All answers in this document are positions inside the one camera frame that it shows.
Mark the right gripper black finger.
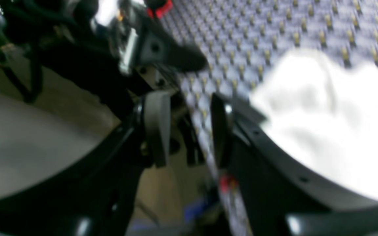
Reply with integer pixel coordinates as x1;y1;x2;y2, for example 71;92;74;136
0;91;171;236
136;20;208;73
210;93;378;236

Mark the fan-patterned grey tablecloth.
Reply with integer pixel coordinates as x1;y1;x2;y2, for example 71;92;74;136
156;0;378;236

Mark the white printed T-shirt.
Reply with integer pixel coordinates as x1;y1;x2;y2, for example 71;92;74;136
249;49;378;200

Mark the red table clamp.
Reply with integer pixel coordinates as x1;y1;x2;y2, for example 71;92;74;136
145;0;173;18

